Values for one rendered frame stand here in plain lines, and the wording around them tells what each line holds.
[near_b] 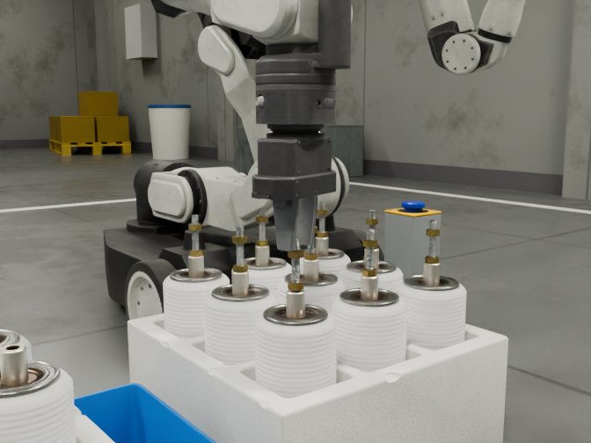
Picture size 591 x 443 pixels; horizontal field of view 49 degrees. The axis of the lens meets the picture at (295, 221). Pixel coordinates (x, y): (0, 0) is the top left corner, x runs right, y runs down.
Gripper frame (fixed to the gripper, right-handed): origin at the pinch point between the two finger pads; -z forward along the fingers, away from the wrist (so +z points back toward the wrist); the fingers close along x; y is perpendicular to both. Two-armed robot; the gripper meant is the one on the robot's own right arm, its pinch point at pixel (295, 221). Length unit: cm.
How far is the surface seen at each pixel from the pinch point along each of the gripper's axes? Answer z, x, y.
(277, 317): -10.8, -2.6, 0.7
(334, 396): -18.3, -2.9, -7.0
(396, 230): -8.1, 41.7, 6.4
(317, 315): -10.8, 0.4, -2.8
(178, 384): -22.7, -2.4, 16.5
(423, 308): -13.3, 17.6, -8.7
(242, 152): -18, 324, 260
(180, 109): 14, 449, 438
